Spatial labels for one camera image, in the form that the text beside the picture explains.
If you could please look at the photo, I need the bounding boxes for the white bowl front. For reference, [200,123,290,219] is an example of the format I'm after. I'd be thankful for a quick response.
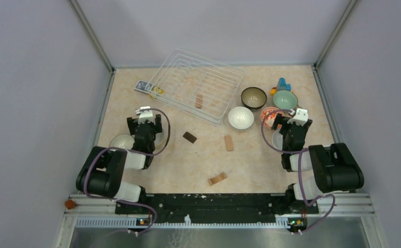
[271,130,283,150]

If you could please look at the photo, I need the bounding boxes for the blue bowl white dots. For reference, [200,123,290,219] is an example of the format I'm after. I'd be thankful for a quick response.
[110,134,134,149]

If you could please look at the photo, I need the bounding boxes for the white bowl orange pattern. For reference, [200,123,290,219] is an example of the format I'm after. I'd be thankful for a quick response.
[260,107,285,129]

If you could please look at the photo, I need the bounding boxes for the celadon green bowl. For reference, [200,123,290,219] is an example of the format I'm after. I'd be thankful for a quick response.
[273,90,298,110]

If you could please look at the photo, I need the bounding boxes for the dark blue bowl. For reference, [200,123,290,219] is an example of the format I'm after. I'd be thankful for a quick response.
[241,87,267,111]

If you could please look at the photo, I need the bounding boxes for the plain white bowl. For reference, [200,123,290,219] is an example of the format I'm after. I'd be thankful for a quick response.
[227,106,254,131]

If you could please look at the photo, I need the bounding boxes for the beige ceramic mug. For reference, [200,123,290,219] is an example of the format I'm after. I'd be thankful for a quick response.
[154,131,165,149]

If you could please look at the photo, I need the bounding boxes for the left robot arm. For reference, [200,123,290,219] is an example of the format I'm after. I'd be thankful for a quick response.
[75,111,163,214]

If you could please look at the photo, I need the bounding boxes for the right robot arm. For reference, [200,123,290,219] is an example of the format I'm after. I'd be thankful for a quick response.
[272,114,364,213]

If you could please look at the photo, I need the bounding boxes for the wooden block under rack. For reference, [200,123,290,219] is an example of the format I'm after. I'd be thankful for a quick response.
[195,95,203,109]

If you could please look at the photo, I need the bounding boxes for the dark brown wooden block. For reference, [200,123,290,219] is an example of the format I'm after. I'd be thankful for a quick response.
[183,132,197,144]

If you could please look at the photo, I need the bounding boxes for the yellow toy piece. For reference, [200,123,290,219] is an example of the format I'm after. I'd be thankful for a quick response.
[149,86,164,99]

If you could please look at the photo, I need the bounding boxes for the colourful toy brick car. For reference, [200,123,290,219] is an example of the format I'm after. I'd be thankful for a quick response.
[269,77,292,96]

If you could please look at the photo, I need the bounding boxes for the light wooden block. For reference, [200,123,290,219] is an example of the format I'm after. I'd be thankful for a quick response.
[224,135,234,152]

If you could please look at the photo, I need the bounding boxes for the tan wooden arch block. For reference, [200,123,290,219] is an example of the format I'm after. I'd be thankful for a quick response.
[208,172,227,186]

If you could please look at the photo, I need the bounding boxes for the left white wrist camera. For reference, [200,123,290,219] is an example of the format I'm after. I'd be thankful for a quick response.
[135,106,155,124]

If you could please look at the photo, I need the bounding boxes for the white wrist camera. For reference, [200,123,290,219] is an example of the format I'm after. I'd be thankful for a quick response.
[135,106,155,124]
[287,108,309,126]

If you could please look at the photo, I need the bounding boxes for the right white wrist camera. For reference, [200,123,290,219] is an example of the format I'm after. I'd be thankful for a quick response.
[287,108,309,126]

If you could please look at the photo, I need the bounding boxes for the white wire dish rack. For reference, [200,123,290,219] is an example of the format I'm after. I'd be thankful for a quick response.
[148,49,245,126]

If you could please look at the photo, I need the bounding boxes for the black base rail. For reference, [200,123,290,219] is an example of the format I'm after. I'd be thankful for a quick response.
[115,193,319,226]

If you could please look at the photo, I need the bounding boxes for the orange block on frame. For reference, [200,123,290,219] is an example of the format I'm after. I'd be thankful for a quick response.
[65,199,76,210]

